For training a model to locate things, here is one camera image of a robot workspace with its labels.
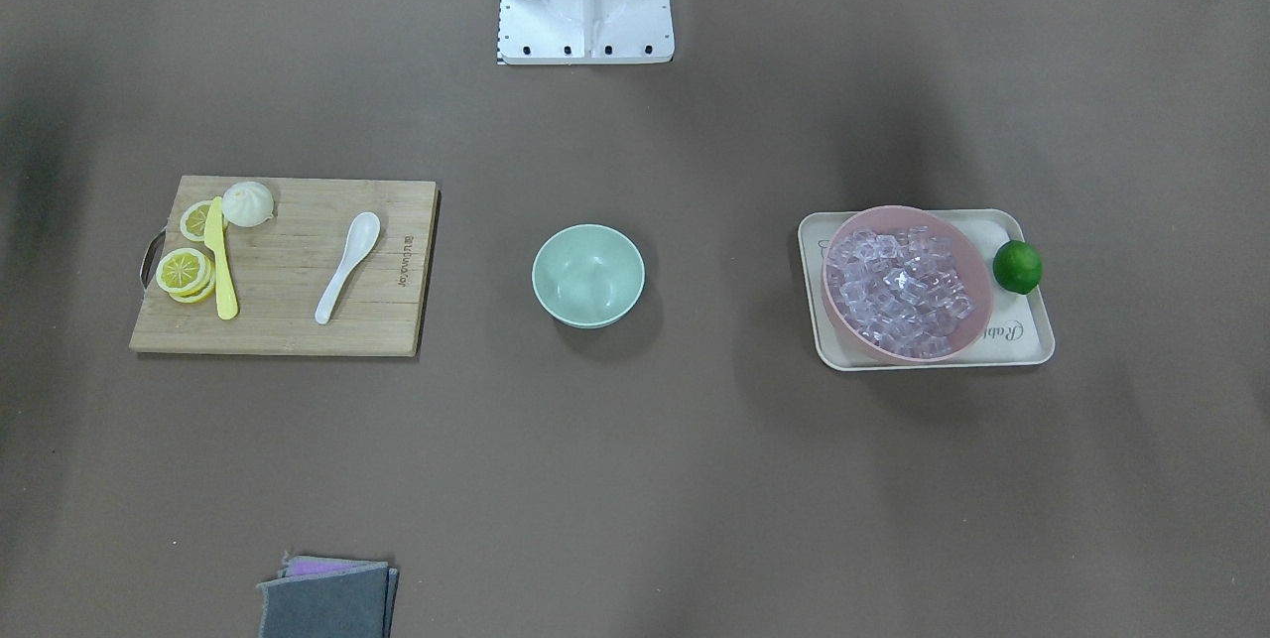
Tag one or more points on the white ceramic spoon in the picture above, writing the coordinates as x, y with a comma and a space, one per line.
360, 239

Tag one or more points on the mint green bowl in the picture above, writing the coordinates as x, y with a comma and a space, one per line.
588, 276

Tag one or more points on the clear ice cubes pile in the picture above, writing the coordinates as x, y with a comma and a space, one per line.
901, 289

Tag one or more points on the pink bowl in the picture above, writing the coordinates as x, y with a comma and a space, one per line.
970, 262

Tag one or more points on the bamboo cutting board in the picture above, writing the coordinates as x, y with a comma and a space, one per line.
281, 268

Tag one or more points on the green lime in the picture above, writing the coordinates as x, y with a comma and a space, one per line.
1017, 267

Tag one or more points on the beige plastic tray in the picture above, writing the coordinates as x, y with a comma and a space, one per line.
1018, 332

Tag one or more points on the yellow plastic knife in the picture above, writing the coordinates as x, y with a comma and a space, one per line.
214, 238

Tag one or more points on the lemon slice stack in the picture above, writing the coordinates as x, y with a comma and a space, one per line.
186, 275

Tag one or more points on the single lemon slice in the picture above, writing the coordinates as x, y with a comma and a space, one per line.
194, 220

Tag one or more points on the grey folded cloth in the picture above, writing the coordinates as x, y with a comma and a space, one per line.
329, 597

